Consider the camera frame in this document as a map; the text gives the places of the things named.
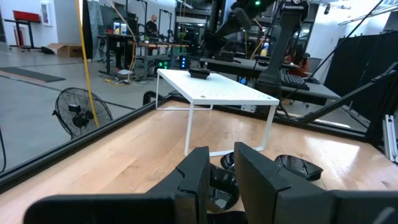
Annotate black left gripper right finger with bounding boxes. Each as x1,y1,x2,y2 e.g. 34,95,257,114
233,142,398,224

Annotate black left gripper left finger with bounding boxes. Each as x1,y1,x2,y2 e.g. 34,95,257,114
24,146,211,224

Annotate black square footed mini plate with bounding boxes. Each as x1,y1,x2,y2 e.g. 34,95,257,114
188,67,211,80

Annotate black leaf-shaped mini plate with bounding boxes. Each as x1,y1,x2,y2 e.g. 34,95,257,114
274,154,325,182

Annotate grey desk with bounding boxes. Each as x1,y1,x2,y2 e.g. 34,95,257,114
198,57,341,106

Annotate blue lit computer case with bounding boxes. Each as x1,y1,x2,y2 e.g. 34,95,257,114
178,55,190,70

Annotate white perforated metal shelf rack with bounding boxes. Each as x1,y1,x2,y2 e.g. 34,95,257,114
154,68,280,157

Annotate wooden top desk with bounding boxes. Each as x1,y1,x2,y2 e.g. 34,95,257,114
136,41,190,78

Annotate green lit computer case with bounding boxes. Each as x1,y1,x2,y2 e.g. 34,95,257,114
156,58,170,71

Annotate grey monitor stand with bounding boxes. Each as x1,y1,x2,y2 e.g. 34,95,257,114
256,2,310,94

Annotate person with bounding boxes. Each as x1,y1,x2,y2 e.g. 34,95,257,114
144,14,159,44

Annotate black keyboard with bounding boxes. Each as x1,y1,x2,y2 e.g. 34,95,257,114
279,72,311,91

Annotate black standing desk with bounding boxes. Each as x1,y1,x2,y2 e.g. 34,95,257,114
96,32,139,78

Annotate black floor fan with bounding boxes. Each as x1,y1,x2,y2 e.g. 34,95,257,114
52,86,114,140

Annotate silver aluminium profile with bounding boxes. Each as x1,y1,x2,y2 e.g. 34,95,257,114
382,113,398,164

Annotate black partition screen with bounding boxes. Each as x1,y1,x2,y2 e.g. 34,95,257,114
324,30,398,128

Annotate brown cardboard box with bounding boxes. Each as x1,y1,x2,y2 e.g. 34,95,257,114
45,42,84,58

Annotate black floor mat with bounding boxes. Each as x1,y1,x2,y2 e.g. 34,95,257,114
0,66,67,84

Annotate red tool cart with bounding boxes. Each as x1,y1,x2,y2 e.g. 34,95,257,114
3,9,43,52

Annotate black aluminium table frame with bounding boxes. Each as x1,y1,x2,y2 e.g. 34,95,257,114
0,60,398,195

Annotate white wall cabinet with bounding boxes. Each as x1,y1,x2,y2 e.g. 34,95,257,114
39,0,53,27

